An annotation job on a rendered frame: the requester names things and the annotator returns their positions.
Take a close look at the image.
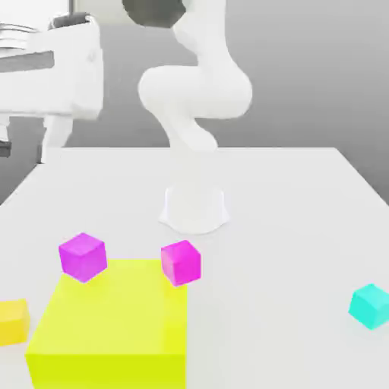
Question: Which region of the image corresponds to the small yellow cube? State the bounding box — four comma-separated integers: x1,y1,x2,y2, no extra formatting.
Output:
0,299,31,347

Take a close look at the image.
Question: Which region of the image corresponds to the small magenta cube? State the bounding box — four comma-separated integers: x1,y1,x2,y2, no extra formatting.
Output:
160,239,202,288

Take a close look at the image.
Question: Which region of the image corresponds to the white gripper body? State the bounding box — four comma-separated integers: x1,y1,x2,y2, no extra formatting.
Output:
0,15,105,121

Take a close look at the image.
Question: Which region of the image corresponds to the large lime yellow box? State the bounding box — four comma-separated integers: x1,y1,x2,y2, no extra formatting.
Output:
24,258,188,389

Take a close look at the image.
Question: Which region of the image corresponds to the small cyan cube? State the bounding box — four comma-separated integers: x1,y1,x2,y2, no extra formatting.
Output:
348,283,389,331

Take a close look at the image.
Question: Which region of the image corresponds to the small purple cube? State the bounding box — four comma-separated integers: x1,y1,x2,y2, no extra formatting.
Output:
58,232,109,284

